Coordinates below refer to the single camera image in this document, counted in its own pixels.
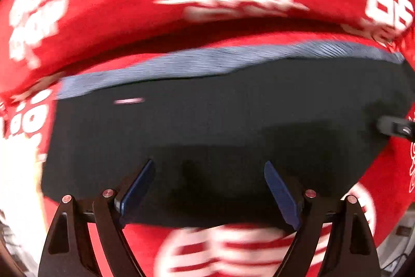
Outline black pants with blue waistband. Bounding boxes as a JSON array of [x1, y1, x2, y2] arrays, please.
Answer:
[[41, 41, 412, 229]]

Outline cream cloth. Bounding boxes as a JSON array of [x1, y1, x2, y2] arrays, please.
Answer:
[[0, 134, 49, 268]]

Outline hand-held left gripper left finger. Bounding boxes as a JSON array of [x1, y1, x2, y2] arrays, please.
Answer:
[[38, 159, 155, 277]]

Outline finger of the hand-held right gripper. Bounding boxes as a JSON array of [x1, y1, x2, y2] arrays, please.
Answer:
[[377, 116, 415, 139]]

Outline red printed blanket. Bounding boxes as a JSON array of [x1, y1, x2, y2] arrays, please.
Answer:
[[0, 30, 415, 277]]

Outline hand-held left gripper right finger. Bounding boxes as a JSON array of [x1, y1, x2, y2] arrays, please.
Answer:
[[264, 161, 379, 277]]

